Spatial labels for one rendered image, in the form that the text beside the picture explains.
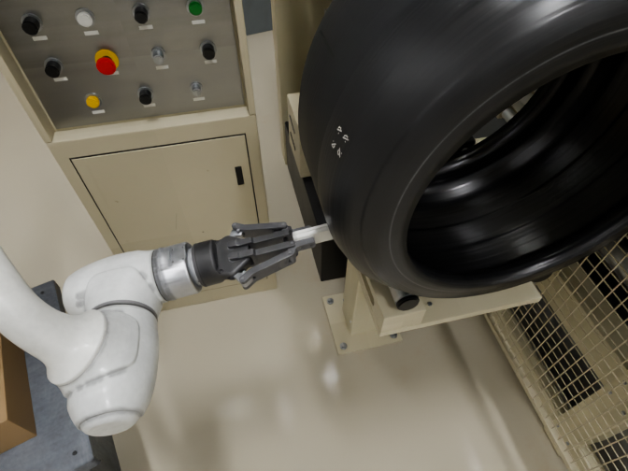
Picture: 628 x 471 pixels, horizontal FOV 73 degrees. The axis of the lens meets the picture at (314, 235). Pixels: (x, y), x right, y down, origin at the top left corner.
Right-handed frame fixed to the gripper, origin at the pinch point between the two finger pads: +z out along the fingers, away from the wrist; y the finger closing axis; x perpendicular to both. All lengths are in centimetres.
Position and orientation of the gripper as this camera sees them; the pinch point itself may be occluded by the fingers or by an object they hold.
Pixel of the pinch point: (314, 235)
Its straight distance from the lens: 72.2
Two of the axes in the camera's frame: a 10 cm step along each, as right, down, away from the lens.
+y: -2.2, -7.6, 6.1
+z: 9.7, -2.5, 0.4
